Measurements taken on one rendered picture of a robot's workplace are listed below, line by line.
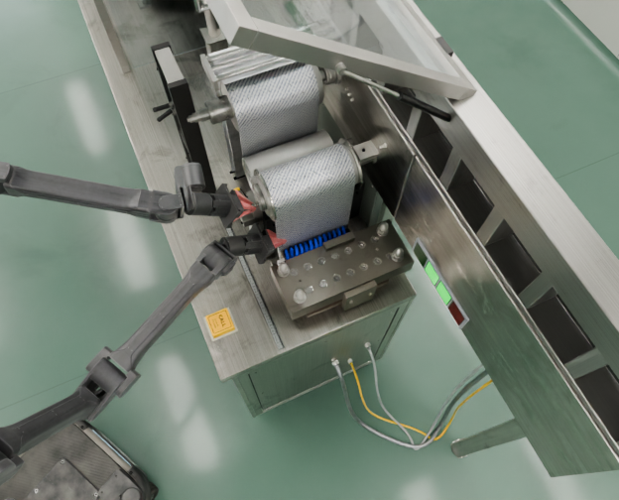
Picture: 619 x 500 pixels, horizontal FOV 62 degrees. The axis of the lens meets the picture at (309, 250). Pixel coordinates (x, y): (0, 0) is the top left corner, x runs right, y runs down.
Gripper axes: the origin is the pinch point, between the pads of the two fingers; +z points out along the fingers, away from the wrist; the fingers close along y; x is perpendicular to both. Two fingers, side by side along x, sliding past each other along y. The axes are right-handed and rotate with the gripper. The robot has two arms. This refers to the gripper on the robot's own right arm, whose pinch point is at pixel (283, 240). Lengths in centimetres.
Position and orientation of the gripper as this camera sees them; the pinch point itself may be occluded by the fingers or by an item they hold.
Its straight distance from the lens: 150.4
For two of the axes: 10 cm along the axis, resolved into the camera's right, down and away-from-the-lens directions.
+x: 4.6, -5.7, -6.8
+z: 7.8, -1.0, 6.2
